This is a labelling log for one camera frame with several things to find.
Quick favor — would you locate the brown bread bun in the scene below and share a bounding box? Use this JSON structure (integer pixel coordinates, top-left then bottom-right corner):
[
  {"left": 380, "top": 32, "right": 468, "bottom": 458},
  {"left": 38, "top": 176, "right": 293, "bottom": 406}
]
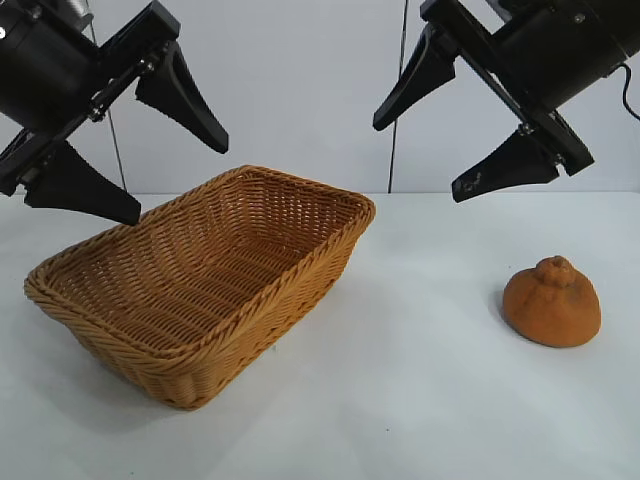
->
[{"left": 502, "top": 254, "right": 603, "bottom": 348}]

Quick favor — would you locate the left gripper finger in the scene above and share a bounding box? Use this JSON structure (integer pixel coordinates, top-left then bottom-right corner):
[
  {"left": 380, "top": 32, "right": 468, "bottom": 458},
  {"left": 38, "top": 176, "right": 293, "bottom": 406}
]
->
[
  {"left": 133, "top": 41, "right": 231, "bottom": 156},
  {"left": 23, "top": 141, "right": 142, "bottom": 227}
]

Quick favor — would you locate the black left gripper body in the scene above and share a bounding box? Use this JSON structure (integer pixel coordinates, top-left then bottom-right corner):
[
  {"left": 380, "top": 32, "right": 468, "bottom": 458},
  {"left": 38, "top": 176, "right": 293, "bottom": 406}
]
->
[{"left": 0, "top": 0, "right": 182, "bottom": 197}]

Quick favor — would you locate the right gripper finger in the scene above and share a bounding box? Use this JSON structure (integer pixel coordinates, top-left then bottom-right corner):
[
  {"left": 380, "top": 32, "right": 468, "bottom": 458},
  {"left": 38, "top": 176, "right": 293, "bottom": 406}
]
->
[
  {"left": 372, "top": 23, "right": 458, "bottom": 132},
  {"left": 451, "top": 128, "right": 560, "bottom": 204}
]

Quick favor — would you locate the tan woven wicker basket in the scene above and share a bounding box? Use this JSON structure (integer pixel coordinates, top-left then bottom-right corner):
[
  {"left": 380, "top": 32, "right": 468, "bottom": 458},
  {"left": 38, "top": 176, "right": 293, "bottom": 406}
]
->
[{"left": 23, "top": 164, "right": 377, "bottom": 412}]

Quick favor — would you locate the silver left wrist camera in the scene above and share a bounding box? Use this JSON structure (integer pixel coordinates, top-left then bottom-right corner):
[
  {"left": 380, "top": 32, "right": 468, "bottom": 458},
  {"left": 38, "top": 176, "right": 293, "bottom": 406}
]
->
[{"left": 64, "top": 0, "right": 97, "bottom": 27}]

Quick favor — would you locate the thin black cable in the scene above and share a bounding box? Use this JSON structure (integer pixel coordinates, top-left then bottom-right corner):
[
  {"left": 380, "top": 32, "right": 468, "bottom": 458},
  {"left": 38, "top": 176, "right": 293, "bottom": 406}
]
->
[{"left": 621, "top": 64, "right": 640, "bottom": 121}]

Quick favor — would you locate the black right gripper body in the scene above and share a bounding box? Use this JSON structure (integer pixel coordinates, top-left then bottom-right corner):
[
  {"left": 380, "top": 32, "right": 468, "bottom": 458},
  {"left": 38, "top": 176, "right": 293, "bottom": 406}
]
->
[{"left": 419, "top": 0, "right": 640, "bottom": 177}]

